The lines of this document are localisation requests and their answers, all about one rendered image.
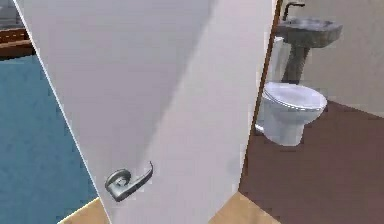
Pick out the white room door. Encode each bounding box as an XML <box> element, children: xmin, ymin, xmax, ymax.
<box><xmin>12</xmin><ymin>0</ymin><xmax>278</xmax><ymax>224</ymax></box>

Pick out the white toilet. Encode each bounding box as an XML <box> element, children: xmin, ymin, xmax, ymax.
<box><xmin>255</xmin><ymin>35</ymin><xmax>328</xmax><ymax>147</ymax></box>

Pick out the dark sink faucet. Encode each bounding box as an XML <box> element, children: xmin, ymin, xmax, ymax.
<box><xmin>281</xmin><ymin>1</ymin><xmax>306</xmax><ymax>22</ymax></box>

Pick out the brown wooden furniture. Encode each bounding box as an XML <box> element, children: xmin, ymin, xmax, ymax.
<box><xmin>0</xmin><ymin>27</ymin><xmax>36</xmax><ymax>61</ymax></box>

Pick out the grey lever door handle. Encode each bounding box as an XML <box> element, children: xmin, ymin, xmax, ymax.
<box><xmin>104</xmin><ymin>161</ymin><xmax>155</xmax><ymax>203</ymax></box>

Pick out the grey stone pedestal sink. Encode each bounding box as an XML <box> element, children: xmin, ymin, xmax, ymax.
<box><xmin>275</xmin><ymin>15</ymin><xmax>344</xmax><ymax>84</ymax></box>

